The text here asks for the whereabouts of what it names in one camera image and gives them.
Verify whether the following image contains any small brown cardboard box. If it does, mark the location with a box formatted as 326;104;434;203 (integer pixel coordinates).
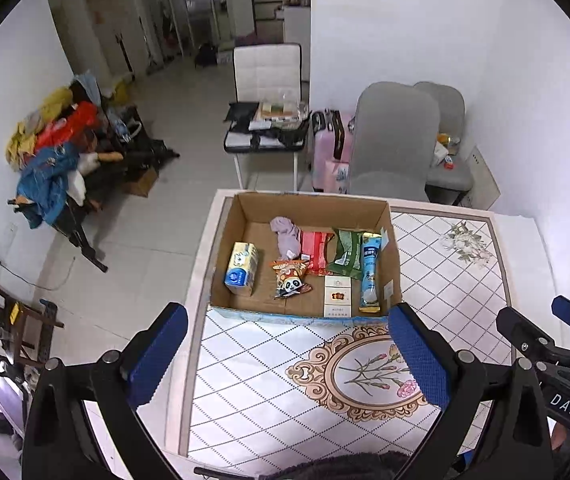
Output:
123;166;160;198

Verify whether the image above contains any black bag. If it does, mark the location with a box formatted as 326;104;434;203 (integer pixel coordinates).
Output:
223;102;310;152

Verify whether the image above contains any pink printed bag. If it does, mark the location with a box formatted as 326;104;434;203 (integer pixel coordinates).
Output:
323;158;351;195

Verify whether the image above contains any patterned floral tablecloth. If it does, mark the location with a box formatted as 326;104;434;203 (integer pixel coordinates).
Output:
179;189;522;462

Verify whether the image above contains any purple sock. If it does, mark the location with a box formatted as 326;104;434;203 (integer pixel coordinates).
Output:
270;216;304;261

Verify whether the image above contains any grey upholstered chair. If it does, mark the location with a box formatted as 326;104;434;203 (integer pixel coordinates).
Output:
347;81;442;204
413;80;474;207

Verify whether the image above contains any pink suitcase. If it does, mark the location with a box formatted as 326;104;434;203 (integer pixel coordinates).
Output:
311;109;356;192

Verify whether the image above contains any red tissue packet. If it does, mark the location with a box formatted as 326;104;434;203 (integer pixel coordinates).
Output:
298;230;335;277

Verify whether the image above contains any dark fleece clothing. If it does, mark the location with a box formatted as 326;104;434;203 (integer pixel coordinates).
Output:
265;450;412;480

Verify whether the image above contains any black backpack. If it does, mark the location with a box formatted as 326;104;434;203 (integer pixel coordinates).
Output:
194;43;218;67

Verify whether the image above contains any white cabinet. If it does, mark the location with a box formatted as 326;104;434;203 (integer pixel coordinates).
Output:
282;3;312;44

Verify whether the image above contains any black floor cable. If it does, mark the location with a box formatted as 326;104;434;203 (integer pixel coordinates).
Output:
0;255;78;292

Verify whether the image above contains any green tissue packet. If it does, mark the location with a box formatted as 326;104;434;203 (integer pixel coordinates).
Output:
326;227;366;280

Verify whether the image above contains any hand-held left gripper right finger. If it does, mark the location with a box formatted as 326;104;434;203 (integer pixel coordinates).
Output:
387;302;554;480

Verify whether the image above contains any black folding rack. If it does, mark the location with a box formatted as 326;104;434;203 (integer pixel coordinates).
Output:
12;105;182;274

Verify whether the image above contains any orange panda snack packet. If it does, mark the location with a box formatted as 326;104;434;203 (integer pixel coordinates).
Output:
270;258;314;300

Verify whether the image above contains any white padded chair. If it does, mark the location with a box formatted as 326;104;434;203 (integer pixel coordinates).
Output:
223;42;312;191

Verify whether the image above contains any white leaning board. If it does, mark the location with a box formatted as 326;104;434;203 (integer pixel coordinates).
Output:
459;145;501;212

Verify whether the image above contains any white cigarette box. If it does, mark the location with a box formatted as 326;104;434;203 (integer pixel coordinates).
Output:
323;275;354;319

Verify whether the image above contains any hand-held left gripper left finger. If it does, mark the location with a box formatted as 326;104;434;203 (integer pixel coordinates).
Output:
22;302;189;480

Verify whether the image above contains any dark wooden chair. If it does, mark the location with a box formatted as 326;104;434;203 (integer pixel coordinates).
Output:
0;258;66;367

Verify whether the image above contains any blue white tube packet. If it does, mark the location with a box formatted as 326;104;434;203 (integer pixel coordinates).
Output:
358;232;385;314

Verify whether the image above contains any pile of colourful clothes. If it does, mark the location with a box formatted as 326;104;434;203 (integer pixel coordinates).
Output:
5;72;132;229

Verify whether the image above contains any yellow tissue pack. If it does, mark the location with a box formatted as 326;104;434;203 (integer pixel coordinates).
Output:
223;241;260;296

